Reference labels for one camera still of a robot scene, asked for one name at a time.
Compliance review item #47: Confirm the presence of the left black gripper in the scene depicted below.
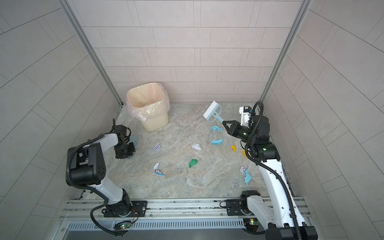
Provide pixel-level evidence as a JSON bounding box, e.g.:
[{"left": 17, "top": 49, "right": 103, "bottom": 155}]
[{"left": 115, "top": 141, "right": 137, "bottom": 158}]

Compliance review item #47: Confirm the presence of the grey-green plastic dustpan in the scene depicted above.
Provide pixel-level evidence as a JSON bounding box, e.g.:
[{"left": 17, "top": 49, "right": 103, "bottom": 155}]
[{"left": 130, "top": 135, "right": 138, "bottom": 148}]

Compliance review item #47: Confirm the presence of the grey-green hand brush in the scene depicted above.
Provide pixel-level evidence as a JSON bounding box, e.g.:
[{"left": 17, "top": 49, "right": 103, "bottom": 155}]
[{"left": 203, "top": 101, "right": 224, "bottom": 123}]

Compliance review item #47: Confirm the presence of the green paper scrap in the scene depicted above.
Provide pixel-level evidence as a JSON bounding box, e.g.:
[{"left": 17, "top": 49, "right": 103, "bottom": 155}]
[{"left": 189, "top": 159, "right": 198, "bottom": 168}]

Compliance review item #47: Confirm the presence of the beige trash bin with bag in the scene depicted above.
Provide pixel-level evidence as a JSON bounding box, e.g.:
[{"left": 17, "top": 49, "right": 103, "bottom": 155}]
[{"left": 126, "top": 83, "right": 170, "bottom": 132}]

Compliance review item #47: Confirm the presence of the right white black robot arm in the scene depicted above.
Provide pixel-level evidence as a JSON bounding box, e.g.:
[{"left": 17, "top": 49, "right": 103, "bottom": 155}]
[{"left": 223, "top": 101, "right": 318, "bottom": 240}]

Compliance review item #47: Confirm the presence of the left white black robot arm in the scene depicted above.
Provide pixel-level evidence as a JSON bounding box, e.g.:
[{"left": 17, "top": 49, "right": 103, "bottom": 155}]
[{"left": 66, "top": 119, "right": 136, "bottom": 218}]

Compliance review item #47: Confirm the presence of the upper cyan paper scrap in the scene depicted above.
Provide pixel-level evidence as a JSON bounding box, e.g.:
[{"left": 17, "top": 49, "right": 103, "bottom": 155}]
[{"left": 211, "top": 126, "right": 223, "bottom": 132}]

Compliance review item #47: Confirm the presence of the lower cyan paper scrap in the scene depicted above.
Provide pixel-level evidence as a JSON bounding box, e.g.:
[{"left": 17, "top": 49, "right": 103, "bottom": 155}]
[{"left": 211, "top": 139, "right": 224, "bottom": 145}]

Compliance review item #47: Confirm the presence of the white checked paper scrap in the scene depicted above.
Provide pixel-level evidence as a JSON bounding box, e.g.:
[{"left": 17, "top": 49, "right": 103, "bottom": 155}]
[{"left": 153, "top": 142, "right": 161, "bottom": 151}]

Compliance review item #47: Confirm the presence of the white crumpled paper scrap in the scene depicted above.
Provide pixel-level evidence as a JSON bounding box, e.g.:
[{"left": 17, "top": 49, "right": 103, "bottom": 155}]
[{"left": 192, "top": 144, "right": 202, "bottom": 151}]

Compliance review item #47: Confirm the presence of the white blue-red paper scrap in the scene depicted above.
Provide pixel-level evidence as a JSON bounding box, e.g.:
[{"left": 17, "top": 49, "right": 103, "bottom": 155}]
[{"left": 154, "top": 163, "right": 164, "bottom": 177}]

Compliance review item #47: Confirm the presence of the cyan white paper scrap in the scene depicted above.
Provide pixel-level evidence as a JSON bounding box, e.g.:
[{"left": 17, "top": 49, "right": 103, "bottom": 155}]
[{"left": 240, "top": 166, "right": 253, "bottom": 185}]

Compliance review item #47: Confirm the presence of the left circuit board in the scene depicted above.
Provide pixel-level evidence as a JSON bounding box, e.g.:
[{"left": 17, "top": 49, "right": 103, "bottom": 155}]
[{"left": 114, "top": 221, "right": 132, "bottom": 231}]

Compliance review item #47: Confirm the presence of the circuit board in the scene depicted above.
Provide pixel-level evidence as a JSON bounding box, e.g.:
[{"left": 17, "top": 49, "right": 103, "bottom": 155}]
[
  {"left": 114, "top": 221, "right": 132, "bottom": 231},
  {"left": 243, "top": 219, "right": 265, "bottom": 235}
]

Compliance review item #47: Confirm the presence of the right circuit board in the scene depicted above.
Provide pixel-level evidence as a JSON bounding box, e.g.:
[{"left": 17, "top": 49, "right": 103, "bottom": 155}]
[{"left": 243, "top": 219, "right": 265, "bottom": 235}]

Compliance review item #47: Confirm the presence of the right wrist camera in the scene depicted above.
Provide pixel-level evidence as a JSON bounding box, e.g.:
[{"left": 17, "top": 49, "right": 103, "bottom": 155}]
[{"left": 239, "top": 106, "right": 252, "bottom": 127}]

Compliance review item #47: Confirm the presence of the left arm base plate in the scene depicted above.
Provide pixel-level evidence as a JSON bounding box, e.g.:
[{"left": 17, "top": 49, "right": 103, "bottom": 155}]
[{"left": 102, "top": 201, "right": 148, "bottom": 218}]

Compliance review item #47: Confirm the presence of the aluminium mounting rail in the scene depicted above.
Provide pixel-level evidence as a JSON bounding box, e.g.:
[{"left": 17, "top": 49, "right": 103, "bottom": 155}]
[{"left": 58, "top": 197, "right": 310, "bottom": 221}]

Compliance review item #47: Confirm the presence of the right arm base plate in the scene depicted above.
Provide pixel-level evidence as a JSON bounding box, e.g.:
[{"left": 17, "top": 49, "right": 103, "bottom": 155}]
[{"left": 225, "top": 200, "right": 251, "bottom": 216}]

